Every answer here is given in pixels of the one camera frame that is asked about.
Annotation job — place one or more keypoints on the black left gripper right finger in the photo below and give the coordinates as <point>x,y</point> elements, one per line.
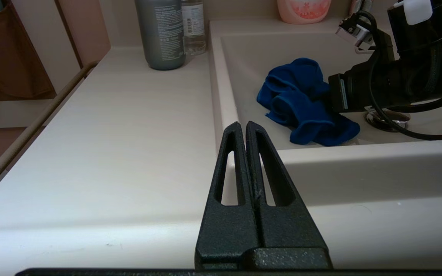
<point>286,230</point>

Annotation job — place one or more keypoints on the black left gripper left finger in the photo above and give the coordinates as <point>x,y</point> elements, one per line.
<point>225,230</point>

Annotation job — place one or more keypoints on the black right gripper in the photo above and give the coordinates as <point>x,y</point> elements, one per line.
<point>363,86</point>

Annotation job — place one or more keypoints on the blue microfibre cloth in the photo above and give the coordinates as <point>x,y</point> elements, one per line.
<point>301,103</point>

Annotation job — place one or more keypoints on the chrome faucet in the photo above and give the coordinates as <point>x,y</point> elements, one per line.
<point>365,7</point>

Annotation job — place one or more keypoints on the white ceramic sink basin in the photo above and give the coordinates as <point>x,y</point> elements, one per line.
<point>282,42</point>

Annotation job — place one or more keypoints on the chrome drain stopper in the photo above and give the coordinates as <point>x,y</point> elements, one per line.
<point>397,123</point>

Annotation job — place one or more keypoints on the pink hand soap pump bottle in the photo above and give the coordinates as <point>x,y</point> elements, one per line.
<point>303,11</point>

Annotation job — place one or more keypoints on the clear empty plastic bottle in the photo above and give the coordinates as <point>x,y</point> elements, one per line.
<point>195,27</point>

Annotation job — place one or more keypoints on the grey pump bottle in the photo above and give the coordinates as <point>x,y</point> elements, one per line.
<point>159,38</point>

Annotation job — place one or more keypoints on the brown slipper holder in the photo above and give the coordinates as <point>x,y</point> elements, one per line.
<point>10,57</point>

